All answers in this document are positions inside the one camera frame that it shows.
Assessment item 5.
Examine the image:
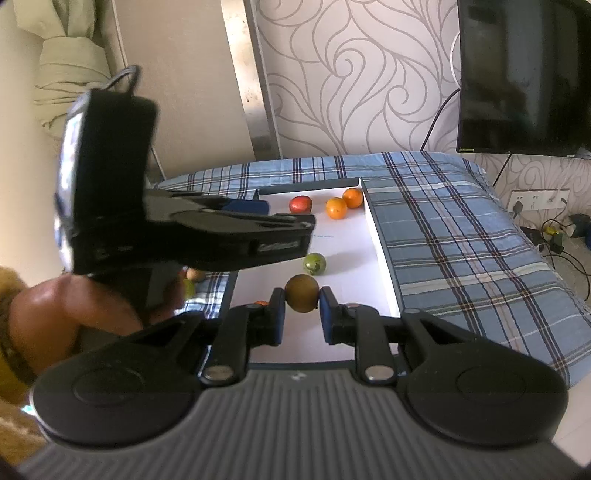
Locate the blue plaid blanket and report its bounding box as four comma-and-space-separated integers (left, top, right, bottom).
152, 151, 591, 389

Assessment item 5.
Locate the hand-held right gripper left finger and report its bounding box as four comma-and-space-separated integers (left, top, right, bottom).
122, 287, 287, 387

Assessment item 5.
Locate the person's left hand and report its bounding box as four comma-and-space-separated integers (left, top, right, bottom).
10, 274, 186, 366

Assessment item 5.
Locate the black flat television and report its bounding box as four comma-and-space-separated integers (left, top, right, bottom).
456, 0, 591, 160

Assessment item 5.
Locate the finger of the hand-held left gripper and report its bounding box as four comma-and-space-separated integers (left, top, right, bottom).
147, 189, 271, 217
168, 210, 317, 271

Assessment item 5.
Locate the beige curtain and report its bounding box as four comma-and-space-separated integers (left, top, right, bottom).
14, 0, 117, 139

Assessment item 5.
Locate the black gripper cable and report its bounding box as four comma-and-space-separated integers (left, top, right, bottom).
104, 66, 140, 97

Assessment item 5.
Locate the grey shallow box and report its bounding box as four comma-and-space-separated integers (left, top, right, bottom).
222, 176, 402, 370

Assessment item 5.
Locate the white wall socket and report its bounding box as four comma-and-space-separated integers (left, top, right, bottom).
508, 188, 571, 211

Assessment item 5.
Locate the yellow green plug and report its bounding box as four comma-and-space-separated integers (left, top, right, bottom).
542, 222, 567, 253

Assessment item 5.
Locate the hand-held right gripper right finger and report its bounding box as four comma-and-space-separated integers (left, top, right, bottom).
318, 286, 483, 385

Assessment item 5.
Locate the brown round fruit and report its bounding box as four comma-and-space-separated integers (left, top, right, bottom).
284, 274, 320, 312

